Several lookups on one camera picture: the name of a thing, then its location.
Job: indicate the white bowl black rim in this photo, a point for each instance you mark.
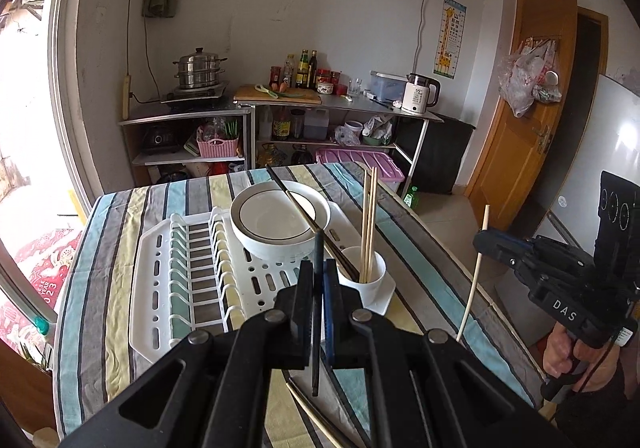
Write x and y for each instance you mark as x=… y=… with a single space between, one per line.
x=270 y=253
x=270 y=218

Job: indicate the green plastic bottle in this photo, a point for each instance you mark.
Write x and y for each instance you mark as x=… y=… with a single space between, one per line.
x=411 y=198

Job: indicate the hanging plastic bags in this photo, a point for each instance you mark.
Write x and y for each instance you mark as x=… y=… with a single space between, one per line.
x=520 y=78

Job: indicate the dark glass oil bottle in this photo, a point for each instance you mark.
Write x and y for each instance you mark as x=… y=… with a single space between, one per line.
x=313 y=73

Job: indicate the clear plastic container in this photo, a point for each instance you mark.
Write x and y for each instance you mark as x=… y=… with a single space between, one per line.
x=387 y=88

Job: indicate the striped tablecloth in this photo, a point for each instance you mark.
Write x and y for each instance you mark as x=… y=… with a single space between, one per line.
x=100 y=278

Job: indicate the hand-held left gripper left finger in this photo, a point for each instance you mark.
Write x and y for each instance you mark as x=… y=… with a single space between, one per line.
x=302 y=313

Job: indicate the black kitchen appliance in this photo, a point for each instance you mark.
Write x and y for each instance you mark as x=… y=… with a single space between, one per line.
x=160 y=138

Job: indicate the black cooktop stove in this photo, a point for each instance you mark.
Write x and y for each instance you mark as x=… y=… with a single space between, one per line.
x=192 y=95

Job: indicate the white ceramic jar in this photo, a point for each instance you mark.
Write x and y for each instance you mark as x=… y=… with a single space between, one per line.
x=325 y=88

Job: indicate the wooden door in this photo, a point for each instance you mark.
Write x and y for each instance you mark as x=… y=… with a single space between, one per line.
x=530 y=103

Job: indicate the beige power strip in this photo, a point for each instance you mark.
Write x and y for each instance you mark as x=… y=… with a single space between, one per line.
x=126 y=98

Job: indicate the small red jar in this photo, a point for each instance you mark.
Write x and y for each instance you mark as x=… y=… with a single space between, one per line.
x=341 y=89

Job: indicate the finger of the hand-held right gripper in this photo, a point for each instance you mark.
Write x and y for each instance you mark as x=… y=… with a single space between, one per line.
x=515 y=240
x=495 y=252

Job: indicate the clear drinking glass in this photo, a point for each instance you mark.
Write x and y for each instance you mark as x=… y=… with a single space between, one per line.
x=354 y=88

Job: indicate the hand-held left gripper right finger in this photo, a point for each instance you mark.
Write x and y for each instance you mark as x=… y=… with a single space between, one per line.
x=330 y=313

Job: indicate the clear sauce bottle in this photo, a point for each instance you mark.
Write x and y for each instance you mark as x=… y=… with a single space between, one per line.
x=289 y=73

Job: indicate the white plastic dish rack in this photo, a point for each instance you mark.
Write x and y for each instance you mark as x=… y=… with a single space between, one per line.
x=155 y=278

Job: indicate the white refrigerator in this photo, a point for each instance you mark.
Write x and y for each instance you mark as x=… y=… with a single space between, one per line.
x=615 y=128

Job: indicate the crumpled plastic bags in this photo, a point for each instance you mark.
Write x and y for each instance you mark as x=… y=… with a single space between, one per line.
x=377 y=130

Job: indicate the metal kitchen shelf unit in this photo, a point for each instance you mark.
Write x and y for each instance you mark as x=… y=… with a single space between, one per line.
x=350 y=103

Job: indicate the black panel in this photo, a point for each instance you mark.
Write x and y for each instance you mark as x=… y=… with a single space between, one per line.
x=440 y=153

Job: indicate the person's right hand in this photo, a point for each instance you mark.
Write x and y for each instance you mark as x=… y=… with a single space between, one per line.
x=555 y=353

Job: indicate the white mug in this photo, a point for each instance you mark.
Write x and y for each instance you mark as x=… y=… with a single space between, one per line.
x=354 y=129

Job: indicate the sliding glass door frame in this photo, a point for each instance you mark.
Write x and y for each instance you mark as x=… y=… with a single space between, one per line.
x=65 y=78

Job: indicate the white cup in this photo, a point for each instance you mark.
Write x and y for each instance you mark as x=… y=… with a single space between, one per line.
x=376 y=279

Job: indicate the red printed mat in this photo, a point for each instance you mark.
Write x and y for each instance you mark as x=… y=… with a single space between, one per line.
x=50 y=268

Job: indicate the wooden cutting board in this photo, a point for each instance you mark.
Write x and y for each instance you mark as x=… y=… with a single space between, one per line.
x=300 y=98

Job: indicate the red seasoning jar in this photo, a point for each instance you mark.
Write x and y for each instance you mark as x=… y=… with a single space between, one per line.
x=275 y=77

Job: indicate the steel steamer pot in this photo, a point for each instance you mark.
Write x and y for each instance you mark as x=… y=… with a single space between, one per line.
x=200 y=70

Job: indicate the person's right forearm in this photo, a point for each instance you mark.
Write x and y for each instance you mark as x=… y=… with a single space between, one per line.
x=600 y=420

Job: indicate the giraffe wall poster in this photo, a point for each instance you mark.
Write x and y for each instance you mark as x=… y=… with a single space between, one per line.
x=447 y=38

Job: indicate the pink plastic basket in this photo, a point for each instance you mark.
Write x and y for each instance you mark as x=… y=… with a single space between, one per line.
x=217 y=148

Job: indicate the white electric kettle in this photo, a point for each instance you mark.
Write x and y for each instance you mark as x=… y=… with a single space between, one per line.
x=417 y=95

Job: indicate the wooden chopstick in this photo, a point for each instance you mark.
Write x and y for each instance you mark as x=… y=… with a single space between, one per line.
x=315 y=415
x=373 y=218
x=368 y=218
x=363 y=218
x=470 y=298

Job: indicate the black chopstick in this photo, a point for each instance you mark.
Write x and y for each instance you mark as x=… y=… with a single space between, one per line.
x=336 y=262
x=290 y=195
x=330 y=423
x=318 y=248

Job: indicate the purple lid storage box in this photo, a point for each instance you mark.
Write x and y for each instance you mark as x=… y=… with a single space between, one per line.
x=360 y=160

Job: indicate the soy sauce bottle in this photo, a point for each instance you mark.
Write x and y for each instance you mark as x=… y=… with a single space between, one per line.
x=281 y=125

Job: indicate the dark bottle yellow label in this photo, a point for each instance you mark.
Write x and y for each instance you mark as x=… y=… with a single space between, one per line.
x=301 y=73

